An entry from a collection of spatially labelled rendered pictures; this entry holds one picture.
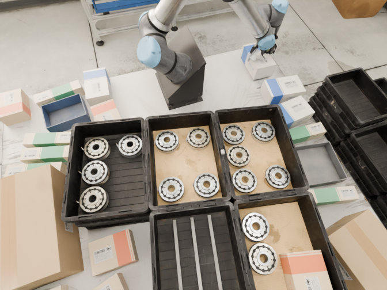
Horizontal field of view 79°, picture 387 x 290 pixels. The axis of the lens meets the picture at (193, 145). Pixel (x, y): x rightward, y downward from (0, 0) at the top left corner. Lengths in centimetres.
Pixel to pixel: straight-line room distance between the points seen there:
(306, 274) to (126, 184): 72
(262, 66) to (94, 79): 93
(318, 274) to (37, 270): 91
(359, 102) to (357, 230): 110
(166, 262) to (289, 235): 47
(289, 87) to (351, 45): 198
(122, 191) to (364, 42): 308
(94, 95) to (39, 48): 183
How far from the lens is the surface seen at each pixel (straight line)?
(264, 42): 116
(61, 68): 279
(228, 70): 153
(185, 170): 101
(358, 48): 334
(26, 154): 134
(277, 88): 139
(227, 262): 95
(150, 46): 108
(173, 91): 122
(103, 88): 136
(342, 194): 125
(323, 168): 133
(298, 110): 134
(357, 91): 208
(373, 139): 204
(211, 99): 137
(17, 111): 148
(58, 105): 145
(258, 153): 109
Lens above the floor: 177
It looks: 63 degrees down
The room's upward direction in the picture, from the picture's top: 3 degrees clockwise
